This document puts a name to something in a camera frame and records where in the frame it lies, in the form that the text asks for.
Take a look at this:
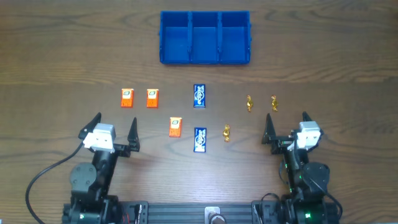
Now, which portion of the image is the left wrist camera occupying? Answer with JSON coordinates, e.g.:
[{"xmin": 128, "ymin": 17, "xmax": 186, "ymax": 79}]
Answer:
[{"xmin": 82, "ymin": 123, "xmax": 117, "ymax": 153}]

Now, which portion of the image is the orange candy box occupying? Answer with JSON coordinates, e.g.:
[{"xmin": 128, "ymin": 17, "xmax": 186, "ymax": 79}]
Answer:
[
  {"xmin": 169, "ymin": 116, "xmax": 183, "ymax": 138},
  {"xmin": 120, "ymin": 88, "xmax": 135, "ymax": 109},
  {"xmin": 146, "ymin": 88, "xmax": 160, "ymax": 109}
]

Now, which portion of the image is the blue candy pack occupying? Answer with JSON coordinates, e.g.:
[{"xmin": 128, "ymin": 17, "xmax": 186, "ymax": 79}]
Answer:
[
  {"xmin": 193, "ymin": 126, "xmax": 207, "ymax": 154},
  {"xmin": 193, "ymin": 83, "xmax": 206, "ymax": 109}
]

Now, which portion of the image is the mounting rail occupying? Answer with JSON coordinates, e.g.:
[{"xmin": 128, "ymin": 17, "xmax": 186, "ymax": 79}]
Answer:
[{"xmin": 62, "ymin": 201, "xmax": 340, "ymax": 224}]

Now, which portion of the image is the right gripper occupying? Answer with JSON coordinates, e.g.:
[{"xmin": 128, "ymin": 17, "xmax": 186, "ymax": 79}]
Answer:
[{"xmin": 261, "ymin": 111, "xmax": 313, "ymax": 155}]

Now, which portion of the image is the blue tray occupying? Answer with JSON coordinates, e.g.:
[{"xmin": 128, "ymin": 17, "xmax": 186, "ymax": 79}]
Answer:
[{"xmin": 159, "ymin": 10, "xmax": 252, "ymax": 65}]

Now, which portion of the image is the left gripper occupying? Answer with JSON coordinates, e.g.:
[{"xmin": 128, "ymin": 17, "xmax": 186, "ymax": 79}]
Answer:
[{"xmin": 78, "ymin": 112, "xmax": 141, "ymax": 158}]

